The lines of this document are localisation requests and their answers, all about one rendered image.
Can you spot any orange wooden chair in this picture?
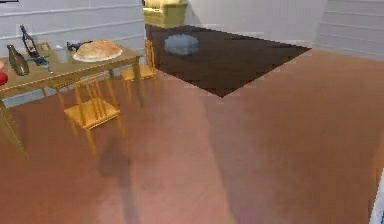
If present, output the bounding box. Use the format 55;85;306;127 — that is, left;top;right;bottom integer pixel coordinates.
119;39;160;101
36;41;52;52
55;72;127;155

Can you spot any blue round floor cushion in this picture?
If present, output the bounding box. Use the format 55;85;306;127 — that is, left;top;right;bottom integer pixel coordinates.
164;33;200;56

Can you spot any yellow green armchair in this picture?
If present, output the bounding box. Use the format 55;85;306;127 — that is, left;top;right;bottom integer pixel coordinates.
142;0;189;29

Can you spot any round bread loaf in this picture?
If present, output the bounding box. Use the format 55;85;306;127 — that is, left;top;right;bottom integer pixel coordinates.
75;40;123;61

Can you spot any white plate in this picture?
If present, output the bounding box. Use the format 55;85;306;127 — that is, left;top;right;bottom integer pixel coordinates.
72;49;124;63

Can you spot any dark blue small object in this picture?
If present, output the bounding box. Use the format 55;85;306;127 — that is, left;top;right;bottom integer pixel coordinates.
66;40;94;52

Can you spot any brown wooden dining table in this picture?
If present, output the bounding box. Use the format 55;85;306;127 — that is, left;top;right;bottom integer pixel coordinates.
0;46;145;160

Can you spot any clear drinking glass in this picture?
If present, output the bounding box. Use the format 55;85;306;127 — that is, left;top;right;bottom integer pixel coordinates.
53;45;71;64

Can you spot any blue corkscrew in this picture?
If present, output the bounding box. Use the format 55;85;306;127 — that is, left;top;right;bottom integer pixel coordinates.
27;55;54;75

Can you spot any dark tall wine bottle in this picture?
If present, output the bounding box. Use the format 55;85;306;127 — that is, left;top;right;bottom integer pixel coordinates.
19;24;41;59

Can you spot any brown squat bottle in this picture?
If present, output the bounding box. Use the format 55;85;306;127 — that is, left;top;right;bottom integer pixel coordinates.
6;44;31;77

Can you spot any red round object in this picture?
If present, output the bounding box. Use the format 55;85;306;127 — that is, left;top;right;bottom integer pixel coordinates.
0;60;9;87

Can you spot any white object at edge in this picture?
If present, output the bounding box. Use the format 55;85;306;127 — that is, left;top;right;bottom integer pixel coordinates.
368;168;384;224

